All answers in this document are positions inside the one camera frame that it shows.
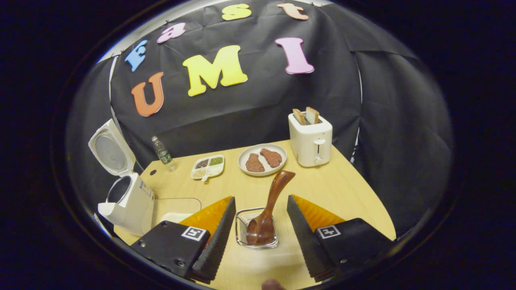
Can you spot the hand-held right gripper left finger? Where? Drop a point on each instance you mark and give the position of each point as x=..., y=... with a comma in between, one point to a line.
x=219, y=241

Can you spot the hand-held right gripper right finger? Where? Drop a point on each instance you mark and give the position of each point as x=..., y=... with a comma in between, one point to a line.
x=302, y=237

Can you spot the brown wooden spoon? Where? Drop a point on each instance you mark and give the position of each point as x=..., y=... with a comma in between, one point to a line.
x=274, y=197

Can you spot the clear container of rice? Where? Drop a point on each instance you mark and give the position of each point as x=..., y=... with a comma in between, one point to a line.
x=173, y=215

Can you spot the white rice cooker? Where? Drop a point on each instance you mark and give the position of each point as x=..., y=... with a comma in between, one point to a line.
x=133, y=205

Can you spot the white divided grain dish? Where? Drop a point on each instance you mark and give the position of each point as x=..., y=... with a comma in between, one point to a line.
x=207, y=167

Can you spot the brown meat piece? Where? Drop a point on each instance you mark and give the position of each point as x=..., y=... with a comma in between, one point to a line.
x=271, y=158
x=254, y=163

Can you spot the round white plate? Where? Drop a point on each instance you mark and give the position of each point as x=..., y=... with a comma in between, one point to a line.
x=244, y=159

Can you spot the white toaster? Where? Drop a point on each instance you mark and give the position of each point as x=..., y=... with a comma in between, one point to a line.
x=310, y=145

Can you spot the clear plastic water bottle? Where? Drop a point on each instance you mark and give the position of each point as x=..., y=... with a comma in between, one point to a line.
x=162, y=153

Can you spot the toast slice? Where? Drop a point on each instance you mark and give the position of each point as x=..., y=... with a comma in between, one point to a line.
x=312, y=115
x=299, y=117

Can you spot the black backdrop cloth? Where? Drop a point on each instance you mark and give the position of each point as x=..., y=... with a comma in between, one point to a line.
x=250, y=112

